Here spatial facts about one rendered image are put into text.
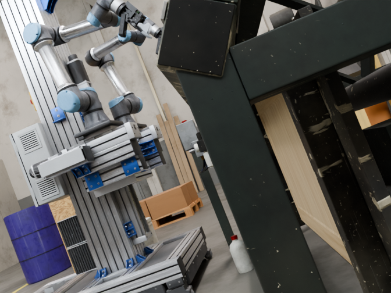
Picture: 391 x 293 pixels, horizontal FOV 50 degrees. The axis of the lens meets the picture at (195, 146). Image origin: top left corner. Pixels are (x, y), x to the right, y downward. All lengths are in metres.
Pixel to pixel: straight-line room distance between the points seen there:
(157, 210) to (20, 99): 7.71
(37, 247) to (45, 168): 3.62
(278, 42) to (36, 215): 5.43
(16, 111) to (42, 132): 10.39
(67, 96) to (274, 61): 1.74
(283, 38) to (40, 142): 2.16
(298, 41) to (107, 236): 2.11
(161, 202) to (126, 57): 6.42
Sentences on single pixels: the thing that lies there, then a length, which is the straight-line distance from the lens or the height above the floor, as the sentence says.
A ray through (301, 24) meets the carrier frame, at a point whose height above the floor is 0.78.
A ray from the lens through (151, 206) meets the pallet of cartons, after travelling 6.18.
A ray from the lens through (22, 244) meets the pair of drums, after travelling 6.00.
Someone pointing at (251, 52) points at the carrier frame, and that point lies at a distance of 0.68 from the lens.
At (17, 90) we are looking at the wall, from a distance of 13.10.
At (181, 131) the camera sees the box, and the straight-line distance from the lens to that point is 2.76.
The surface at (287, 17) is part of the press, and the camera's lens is 9.42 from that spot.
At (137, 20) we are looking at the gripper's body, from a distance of 2.19.
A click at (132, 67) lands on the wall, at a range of 11.75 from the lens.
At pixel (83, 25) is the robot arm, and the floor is 1.57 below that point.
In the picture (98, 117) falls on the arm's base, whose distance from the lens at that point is 2.39.
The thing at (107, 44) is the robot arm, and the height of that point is 1.60.
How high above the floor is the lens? 0.64
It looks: 2 degrees up
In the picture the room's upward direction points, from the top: 22 degrees counter-clockwise
